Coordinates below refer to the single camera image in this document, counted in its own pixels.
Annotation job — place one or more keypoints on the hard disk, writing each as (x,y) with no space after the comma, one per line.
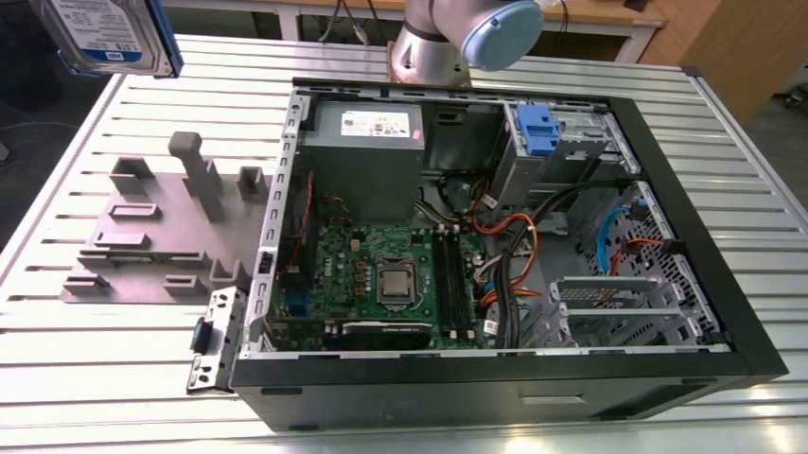
(100,33)

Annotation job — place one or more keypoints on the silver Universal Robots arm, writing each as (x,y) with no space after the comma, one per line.
(422,57)

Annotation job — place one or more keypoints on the green motherboard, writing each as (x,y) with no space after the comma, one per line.
(404,241)

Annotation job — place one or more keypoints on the CPU socket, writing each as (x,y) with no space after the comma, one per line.
(394,261)

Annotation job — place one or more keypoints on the silver CPU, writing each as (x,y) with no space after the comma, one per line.
(397,284)

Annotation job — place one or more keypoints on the grey power supply unit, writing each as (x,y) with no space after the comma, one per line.
(360,179)

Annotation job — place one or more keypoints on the black RAM slot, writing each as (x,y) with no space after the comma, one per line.
(445,279)
(462,279)

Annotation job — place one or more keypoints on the black graphics card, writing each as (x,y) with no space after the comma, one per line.
(385,331)

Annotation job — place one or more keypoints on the blue drive latch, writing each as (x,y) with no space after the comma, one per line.
(537,130)

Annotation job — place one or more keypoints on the metal optical drive cage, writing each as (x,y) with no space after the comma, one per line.
(568,161)

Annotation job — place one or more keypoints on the grey parts rack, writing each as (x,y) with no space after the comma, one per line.
(183,227)

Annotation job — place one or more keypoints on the black open PC case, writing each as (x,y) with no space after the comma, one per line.
(442,392)

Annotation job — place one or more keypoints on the black blue latch knob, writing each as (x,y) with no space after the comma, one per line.
(202,336)

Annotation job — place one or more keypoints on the green RAM stick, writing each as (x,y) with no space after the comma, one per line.
(151,258)

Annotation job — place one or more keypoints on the wooden top desk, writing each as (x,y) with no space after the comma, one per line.
(621,19)

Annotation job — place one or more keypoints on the office chair base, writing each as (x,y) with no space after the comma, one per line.
(795,94)

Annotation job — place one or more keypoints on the metal hinged slot bracket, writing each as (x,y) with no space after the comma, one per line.
(221,302)

